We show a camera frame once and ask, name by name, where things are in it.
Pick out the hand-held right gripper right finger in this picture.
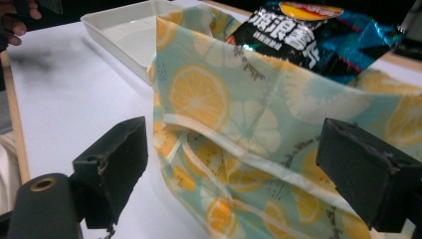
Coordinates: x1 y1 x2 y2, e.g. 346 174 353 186
316 118 422 234

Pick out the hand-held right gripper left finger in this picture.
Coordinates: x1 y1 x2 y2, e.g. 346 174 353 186
72 116 149 230

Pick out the lemon print cloth bag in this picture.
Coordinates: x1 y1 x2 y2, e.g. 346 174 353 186
146 3 422 239

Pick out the black and blue chip bag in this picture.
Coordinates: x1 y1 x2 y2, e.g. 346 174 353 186
226 0 412 86

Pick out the white plastic tray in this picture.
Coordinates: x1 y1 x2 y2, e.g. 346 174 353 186
80 0 184 87

